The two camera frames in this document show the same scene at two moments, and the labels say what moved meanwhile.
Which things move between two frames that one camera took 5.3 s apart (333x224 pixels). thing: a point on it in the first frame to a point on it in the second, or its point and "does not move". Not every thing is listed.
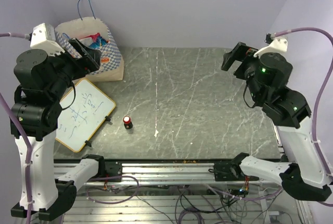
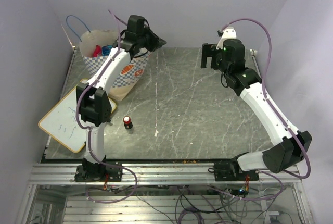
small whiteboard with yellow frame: [84, 109] does not move
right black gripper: [241, 52] to [209, 50]
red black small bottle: [128, 124] does not move
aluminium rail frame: [174, 174] does not move
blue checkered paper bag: [92, 31] to [95, 45]
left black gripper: [89, 61] to [158, 42]
